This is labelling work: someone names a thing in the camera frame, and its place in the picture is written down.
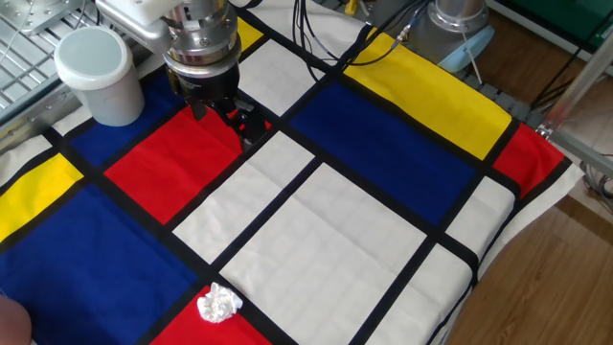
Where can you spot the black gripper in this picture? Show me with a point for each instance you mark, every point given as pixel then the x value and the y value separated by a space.
pixel 211 86

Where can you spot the white paper ball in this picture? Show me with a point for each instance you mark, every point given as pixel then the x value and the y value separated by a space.
pixel 218 304

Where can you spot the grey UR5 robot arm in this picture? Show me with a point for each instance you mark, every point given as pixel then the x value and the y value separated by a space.
pixel 201 33

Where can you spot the white plastic cup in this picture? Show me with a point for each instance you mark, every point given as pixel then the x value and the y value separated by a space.
pixel 105 96

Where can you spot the yellow plastic piece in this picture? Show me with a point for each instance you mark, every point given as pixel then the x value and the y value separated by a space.
pixel 351 6

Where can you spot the Mondrian colour block tablecloth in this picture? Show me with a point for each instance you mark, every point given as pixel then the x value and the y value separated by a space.
pixel 359 239

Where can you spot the grey ribbed edge strip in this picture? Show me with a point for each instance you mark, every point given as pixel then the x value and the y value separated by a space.
pixel 507 103

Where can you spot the pinkish blurred foreground object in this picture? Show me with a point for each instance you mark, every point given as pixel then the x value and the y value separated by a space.
pixel 12 321

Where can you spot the aluminium table edge rail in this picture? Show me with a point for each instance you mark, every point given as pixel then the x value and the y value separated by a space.
pixel 33 120

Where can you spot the aluminium frame profile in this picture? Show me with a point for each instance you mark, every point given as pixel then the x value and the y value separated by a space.
pixel 574 91

